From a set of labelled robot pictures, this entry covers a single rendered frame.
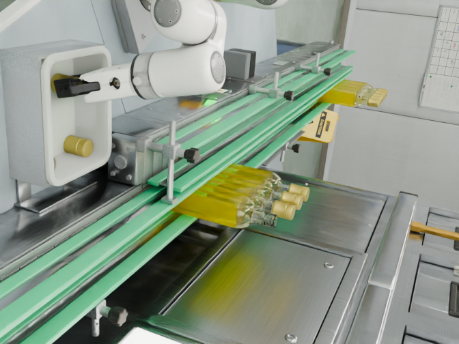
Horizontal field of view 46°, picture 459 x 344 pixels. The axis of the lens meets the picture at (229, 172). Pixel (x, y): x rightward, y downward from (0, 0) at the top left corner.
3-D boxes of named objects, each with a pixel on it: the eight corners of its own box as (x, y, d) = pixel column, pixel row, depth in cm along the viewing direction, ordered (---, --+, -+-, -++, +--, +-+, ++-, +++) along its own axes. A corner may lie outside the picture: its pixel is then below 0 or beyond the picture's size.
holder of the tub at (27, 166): (11, 206, 94) (47, 217, 92) (-1, 49, 84) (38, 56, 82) (74, 175, 109) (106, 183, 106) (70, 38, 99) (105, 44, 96)
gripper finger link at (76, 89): (76, 94, 84) (65, 93, 88) (121, 84, 88) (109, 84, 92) (74, 87, 83) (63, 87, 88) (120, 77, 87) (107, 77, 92)
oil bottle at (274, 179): (193, 183, 133) (274, 203, 125) (195, 162, 131) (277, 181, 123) (203, 176, 138) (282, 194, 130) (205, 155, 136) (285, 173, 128)
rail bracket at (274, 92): (246, 94, 154) (289, 102, 150) (248, 69, 152) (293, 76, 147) (251, 91, 158) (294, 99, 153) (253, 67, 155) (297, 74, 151)
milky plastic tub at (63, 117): (10, 180, 92) (50, 192, 89) (0, 48, 84) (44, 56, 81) (76, 152, 107) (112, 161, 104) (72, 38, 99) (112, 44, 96)
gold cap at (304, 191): (286, 200, 125) (304, 204, 124) (288, 186, 124) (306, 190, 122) (291, 194, 128) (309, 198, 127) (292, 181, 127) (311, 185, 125)
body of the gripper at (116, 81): (138, 105, 84) (82, 110, 88) (171, 92, 92) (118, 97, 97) (128, 56, 81) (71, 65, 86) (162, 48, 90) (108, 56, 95)
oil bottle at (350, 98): (309, 99, 225) (376, 111, 215) (311, 87, 223) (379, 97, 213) (313, 97, 230) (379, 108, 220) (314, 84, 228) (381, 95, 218)
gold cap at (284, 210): (270, 218, 115) (289, 223, 114) (272, 203, 114) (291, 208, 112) (275, 211, 118) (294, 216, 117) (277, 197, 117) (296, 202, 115)
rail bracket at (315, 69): (293, 71, 194) (328, 76, 190) (295, 50, 191) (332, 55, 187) (296, 69, 198) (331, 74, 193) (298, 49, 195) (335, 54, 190)
